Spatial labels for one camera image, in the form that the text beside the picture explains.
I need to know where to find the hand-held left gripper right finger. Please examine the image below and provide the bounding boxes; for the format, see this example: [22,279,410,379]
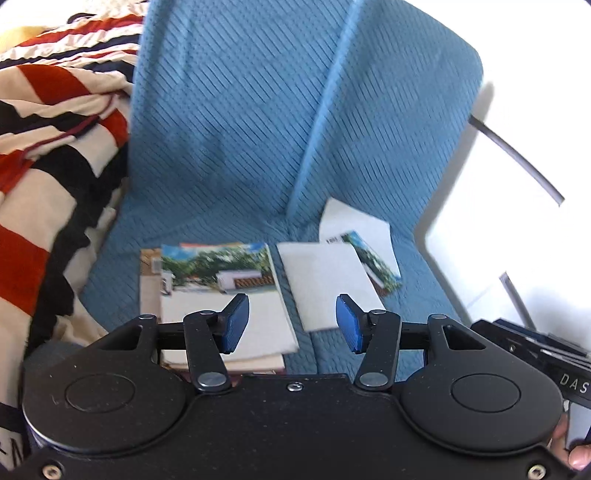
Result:
[336,294,511,394]

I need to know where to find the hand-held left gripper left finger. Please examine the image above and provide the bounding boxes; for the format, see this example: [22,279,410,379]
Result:
[85,293,250,394]

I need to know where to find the photo cover booklet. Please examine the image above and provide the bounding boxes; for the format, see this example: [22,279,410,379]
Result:
[325,230,403,295]
[159,242,300,361]

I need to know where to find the white paper sheet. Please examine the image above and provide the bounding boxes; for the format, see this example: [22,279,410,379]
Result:
[318,198,402,278]
[276,240,387,333]

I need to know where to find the person's right hand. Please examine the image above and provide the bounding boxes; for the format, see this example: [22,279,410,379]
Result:
[551,415,591,472]

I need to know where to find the dark metal table tube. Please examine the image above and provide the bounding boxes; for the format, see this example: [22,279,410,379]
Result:
[499,272,536,330]
[468,114,565,205]

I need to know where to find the white table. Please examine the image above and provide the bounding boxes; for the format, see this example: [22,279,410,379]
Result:
[413,0,591,333]

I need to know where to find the blue textured sofa cushions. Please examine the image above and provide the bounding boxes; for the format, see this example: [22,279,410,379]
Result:
[81,0,485,377]

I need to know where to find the red black striped blanket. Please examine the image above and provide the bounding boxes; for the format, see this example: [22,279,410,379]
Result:
[0,14,144,409]

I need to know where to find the white quilted bedspread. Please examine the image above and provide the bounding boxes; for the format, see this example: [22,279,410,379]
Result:
[0,0,148,28]

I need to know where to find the yellow pillow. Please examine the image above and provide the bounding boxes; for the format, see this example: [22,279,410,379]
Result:
[0,25,47,51]

